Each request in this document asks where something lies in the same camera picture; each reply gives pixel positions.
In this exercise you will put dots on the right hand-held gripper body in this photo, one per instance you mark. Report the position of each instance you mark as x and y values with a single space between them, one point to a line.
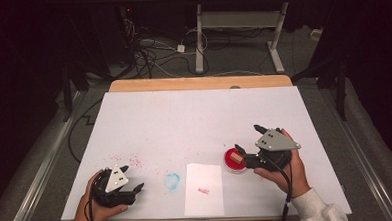
275 142

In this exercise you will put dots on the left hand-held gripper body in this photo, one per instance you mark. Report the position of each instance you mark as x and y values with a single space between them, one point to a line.
116 180

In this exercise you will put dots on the wooden stamp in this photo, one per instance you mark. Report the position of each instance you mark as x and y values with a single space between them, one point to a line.
236 157

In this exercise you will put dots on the white paper sheet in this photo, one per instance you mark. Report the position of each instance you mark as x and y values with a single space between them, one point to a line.
203 180

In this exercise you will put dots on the person's right hand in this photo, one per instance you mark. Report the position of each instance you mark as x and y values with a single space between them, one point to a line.
297 176

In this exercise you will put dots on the person's left hand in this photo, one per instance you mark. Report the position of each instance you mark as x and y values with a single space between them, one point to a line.
88 210

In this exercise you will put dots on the black metal stand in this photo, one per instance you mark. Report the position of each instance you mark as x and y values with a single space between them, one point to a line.
340 87

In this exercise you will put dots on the white power adapter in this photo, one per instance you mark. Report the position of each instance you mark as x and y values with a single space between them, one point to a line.
181 48

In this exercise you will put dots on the white metal desk frame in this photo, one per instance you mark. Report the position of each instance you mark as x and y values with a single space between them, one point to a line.
240 20

